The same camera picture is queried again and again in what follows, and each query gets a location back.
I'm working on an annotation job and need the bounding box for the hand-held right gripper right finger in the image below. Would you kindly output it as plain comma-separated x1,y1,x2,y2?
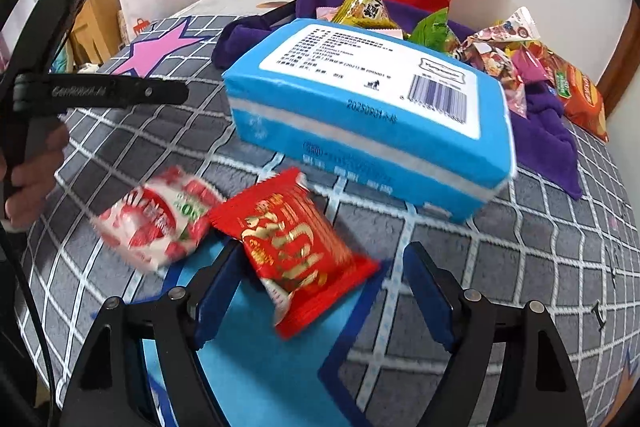
402,241,587,427

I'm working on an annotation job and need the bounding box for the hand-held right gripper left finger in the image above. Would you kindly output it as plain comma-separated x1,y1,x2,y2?
59,238,245,427

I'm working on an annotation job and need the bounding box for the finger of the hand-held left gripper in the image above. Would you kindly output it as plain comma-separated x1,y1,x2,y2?
14,73,191,108
0,0,119,80

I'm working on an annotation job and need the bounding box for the white and red snack packet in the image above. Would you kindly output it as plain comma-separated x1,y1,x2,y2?
91,166,225,272

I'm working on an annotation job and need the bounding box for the green snack packet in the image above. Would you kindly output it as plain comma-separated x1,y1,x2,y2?
409,8,462,58

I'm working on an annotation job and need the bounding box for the person's left hand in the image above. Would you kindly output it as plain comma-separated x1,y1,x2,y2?
0,124,70,229

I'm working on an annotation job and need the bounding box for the cardboard box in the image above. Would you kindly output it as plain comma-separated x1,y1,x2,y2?
69,0,127,66

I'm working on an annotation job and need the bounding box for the grey grid bedsheet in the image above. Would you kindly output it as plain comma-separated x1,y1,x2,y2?
15,14,640,427

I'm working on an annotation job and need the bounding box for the black flat object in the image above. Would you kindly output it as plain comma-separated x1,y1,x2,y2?
220,2,302,38

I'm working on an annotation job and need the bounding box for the blue tissue pack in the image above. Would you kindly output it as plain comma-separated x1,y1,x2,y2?
221,18,519,224

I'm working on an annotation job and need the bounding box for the purple cloth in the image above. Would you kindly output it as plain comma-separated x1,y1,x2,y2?
214,0,584,200

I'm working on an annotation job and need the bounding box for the colourful printed snack packet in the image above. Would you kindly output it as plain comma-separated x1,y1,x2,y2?
452,42,529,118

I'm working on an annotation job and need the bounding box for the orange chips packet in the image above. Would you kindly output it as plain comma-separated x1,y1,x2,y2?
542,52,611,144

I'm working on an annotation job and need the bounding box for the wooden door frame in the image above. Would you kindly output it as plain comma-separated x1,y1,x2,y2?
597,1,637,104

